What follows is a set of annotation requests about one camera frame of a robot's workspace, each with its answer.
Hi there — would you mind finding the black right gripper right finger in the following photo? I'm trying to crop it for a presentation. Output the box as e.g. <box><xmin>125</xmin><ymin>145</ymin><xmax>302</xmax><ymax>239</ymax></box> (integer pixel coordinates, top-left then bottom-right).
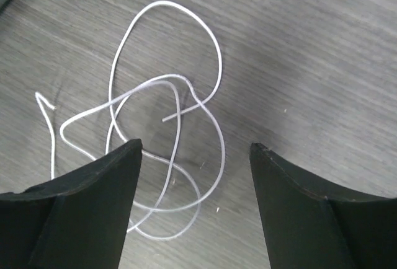
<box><xmin>249</xmin><ymin>143</ymin><xmax>396</xmax><ymax>268</ymax></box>

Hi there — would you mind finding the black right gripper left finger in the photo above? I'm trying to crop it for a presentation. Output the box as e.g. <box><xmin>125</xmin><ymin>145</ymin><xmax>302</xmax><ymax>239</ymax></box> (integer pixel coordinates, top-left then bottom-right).
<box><xmin>1</xmin><ymin>139</ymin><xmax>142</xmax><ymax>268</ymax></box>

